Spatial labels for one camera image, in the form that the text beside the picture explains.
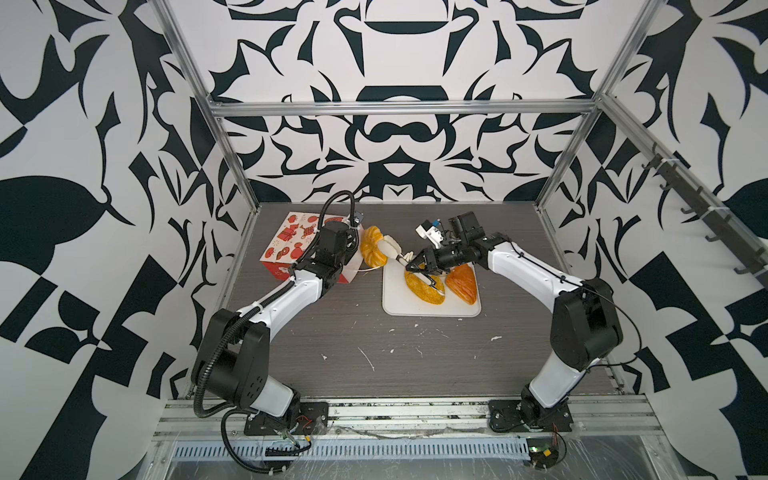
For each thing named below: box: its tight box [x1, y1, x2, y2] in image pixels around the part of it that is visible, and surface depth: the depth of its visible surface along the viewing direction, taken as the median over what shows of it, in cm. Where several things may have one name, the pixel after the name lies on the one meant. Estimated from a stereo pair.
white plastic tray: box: [382, 259, 482, 318], surface depth 96 cm
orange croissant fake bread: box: [446, 263, 477, 305], surface depth 96 cm
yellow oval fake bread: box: [404, 271, 445, 305], surface depth 94 cm
